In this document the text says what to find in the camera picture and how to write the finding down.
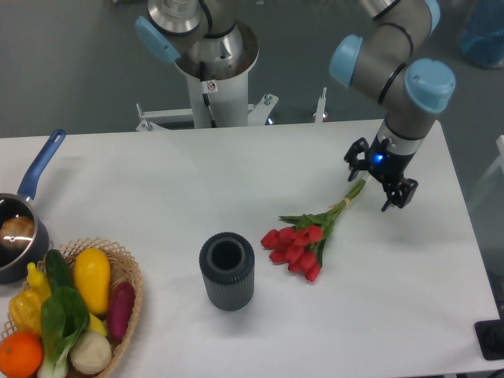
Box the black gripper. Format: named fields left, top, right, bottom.
left=343, top=121, right=424, bottom=212

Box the red tulip bouquet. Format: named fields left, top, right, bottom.
left=260, top=177, right=367, bottom=283

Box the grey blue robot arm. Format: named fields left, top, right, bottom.
left=135, top=1, right=456, bottom=208

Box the blue translucent container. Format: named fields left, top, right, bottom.
left=458, top=0, right=503, bottom=69

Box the dark grey ribbed vase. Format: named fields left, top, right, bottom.
left=198, top=232, right=255, bottom=312

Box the black device at edge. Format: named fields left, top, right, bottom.
left=474, top=319, right=503, bottom=361

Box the purple eggplant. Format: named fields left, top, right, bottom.
left=106, top=281, right=135, bottom=342

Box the yellow squash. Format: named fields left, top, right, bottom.
left=74, top=248, right=111, bottom=317

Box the yellow banana piece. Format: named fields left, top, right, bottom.
left=87, top=313, right=108, bottom=337

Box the green cucumber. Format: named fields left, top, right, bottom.
left=45, top=249, right=76, bottom=291

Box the beige garlic bulb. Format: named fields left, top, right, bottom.
left=70, top=332, right=112, bottom=375

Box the green bok choy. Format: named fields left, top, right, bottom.
left=37, top=287, right=89, bottom=377

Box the small yellow pepper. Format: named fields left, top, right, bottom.
left=27, top=262, right=51, bottom=300

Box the brown bread bun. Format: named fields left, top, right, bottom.
left=1, top=216, right=35, bottom=250

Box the yellow bell pepper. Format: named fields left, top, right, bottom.
left=9, top=290, right=43, bottom=336

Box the orange fruit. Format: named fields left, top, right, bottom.
left=1, top=332, right=43, bottom=378

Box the white furniture frame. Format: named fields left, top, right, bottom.
left=467, top=135, right=503, bottom=210

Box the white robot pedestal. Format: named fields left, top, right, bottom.
left=135, top=17, right=279, bottom=132

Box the black pedestal cable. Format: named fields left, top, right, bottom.
left=198, top=61, right=217, bottom=128

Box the blue handled saucepan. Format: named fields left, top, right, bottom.
left=1, top=129, right=66, bottom=284

